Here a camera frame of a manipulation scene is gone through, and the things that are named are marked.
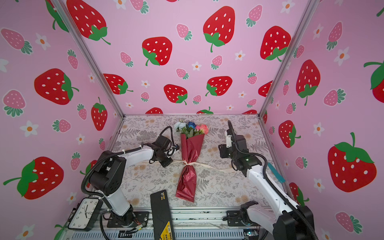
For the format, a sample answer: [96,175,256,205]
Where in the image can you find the white fake flower stem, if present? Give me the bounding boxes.
[174,122,196,139]

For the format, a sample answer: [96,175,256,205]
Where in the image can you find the beige ribbon pile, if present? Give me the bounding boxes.
[174,160,235,173]

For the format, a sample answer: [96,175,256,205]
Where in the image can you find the blue fake rose stem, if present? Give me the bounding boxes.
[188,122,196,129]

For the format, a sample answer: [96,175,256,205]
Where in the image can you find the large pink fake rose stem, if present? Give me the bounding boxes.
[199,125,209,135]

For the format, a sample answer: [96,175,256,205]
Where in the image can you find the dark red wrapping paper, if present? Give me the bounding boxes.
[176,134,205,202]

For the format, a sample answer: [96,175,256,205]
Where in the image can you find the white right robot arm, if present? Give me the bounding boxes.
[219,121,318,240]

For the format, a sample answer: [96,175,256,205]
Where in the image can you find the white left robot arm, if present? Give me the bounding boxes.
[81,126,180,227]

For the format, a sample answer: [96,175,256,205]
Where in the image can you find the teal flat stick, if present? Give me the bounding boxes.
[268,163,286,184]

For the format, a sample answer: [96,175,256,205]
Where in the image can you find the black flat device yellow label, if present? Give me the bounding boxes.
[150,190,176,240]

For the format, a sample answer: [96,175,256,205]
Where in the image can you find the black framed analog clock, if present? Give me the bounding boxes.
[68,198,104,232]

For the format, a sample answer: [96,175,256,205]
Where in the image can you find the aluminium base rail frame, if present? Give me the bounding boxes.
[58,205,316,240]

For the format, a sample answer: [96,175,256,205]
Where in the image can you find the aluminium corner post right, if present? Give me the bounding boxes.
[259,0,320,120]

